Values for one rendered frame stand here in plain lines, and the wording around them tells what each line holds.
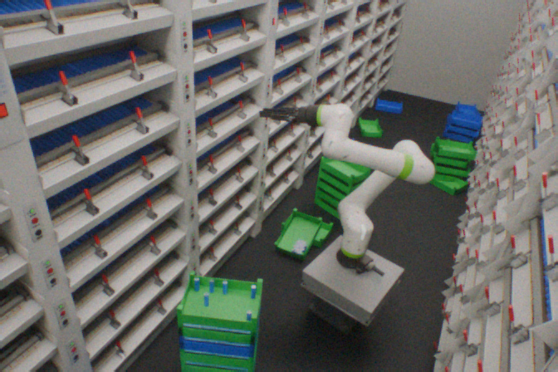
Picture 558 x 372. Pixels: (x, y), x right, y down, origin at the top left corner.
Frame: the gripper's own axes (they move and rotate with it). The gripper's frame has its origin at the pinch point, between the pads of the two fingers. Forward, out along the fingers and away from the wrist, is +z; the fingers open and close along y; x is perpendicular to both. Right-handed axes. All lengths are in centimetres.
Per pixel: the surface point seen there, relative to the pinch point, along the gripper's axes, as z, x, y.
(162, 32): 16, 42, -40
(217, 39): 19.1, 33.3, -2.8
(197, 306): 3, -57, -69
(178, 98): 15.5, 18.2, -39.7
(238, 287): -7, -58, -53
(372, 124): 24, -102, 260
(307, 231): 8, -97, 46
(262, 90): 19.2, 1.1, 30.3
